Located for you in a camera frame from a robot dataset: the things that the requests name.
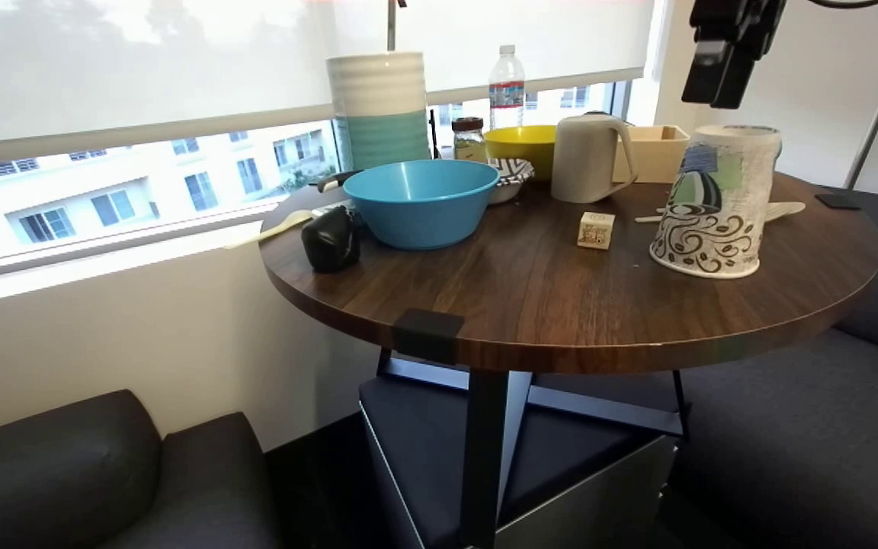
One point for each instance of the black tape patch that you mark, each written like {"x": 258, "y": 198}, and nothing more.
{"x": 428, "y": 336}

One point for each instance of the narrow white roller blind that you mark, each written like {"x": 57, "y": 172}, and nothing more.
{"x": 539, "y": 39}

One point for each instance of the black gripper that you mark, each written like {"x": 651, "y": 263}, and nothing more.
{"x": 738, "y": 20}

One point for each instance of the black rounded gadget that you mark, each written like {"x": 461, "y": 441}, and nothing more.
{"x": 330, "y": 241}

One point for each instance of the round wooden table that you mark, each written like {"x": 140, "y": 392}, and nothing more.
{"x": 563, "y": 305}

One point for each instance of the wide white roller blind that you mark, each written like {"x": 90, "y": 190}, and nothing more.
{"x": 153, "y": 62}

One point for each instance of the patterned white paper cup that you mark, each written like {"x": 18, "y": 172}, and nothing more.
{"x": 714, "y": 202}

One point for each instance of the dark grey sofa seat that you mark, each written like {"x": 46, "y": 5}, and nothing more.
{"x": 82, "y": 476}

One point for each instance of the small wooden cube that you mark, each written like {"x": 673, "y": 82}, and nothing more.
{"x": 595, "y": 230}

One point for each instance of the light wooden stick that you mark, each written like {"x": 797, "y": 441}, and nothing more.
{"x": 287, "y": 230}

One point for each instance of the small glass jar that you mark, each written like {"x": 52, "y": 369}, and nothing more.
{"x": 470, "y": 142}

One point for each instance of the light wooden box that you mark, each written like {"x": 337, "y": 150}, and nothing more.
{"x": 656, "y": 154}

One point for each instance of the small black flat patch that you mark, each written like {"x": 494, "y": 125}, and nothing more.
{"x": 838, "y": 202}

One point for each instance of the clear plastic water bottle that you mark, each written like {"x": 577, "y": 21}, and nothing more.
{"x": 506, "y": 91}

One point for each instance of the yellow bowl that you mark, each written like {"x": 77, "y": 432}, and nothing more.
{"x": 526, "y": 147}

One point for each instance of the blue plastic bowl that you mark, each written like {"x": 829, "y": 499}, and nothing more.
{"x": 420, "y": 209}

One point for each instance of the dark grey corner sofa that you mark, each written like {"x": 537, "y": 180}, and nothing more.
{"x": 825, "y": 436}

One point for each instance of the small patterned dish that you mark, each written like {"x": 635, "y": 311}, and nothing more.
{"x": 513, "y": 178}

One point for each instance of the white and teal canister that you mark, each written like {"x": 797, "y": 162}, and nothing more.
{"x": 380, "y": 112}

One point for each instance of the grey metal base box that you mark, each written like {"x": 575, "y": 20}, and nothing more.
{"x": 571, "y": 476}

